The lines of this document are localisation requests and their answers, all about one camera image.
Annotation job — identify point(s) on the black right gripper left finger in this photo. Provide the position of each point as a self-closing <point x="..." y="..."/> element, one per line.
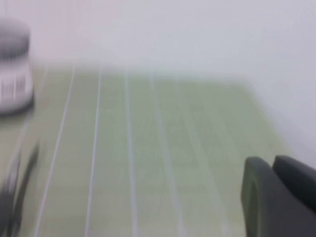
<point x="266" y="202"/>

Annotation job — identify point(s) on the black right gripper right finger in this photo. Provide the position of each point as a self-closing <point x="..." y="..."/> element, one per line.
<point x="298" y="177"/>

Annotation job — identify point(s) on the green grid table mat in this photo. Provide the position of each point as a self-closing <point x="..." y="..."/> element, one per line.
<point x="172" y="160"/>

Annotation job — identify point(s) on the black mesh pen holder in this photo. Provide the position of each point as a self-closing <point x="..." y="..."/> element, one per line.
<point x="13" y="74"/>

